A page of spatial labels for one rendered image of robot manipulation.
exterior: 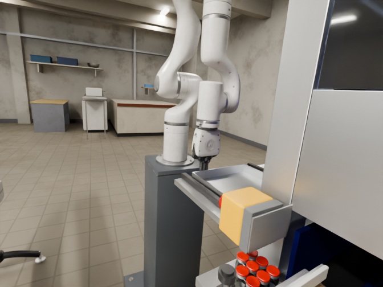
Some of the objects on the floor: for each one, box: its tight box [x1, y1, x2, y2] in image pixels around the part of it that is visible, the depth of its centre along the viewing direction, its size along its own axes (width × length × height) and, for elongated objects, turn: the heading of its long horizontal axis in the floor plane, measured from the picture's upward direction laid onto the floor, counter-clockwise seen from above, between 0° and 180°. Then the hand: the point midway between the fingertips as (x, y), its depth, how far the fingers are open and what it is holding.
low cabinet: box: [110, 99, 178, 137], centre depth 652 cm, size 182×225×85 cm
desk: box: [30, 99, 70, 132], centre depth 587 cm, size 72×140×75 cm, turn 10°
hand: (203, 167), depth 80 cm, fingers closed, pressing on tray
